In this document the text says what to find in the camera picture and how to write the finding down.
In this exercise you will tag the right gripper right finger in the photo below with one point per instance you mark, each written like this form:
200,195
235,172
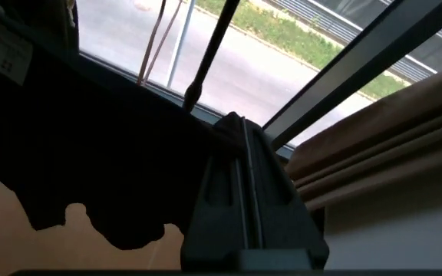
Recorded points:
286,230

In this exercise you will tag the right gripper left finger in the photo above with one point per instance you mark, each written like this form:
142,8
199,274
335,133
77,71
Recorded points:
213,230

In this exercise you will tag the brown curtain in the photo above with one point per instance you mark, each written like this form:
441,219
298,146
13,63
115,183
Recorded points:
378,134

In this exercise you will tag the black garment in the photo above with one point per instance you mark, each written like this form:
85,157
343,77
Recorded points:
90,153

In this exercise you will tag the window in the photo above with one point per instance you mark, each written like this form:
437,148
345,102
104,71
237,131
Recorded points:
359,57

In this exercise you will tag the pink clothes hanger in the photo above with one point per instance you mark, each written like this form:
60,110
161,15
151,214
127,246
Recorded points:
152,38

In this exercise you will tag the black clothes rack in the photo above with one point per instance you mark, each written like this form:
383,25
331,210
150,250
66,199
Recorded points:
209,53

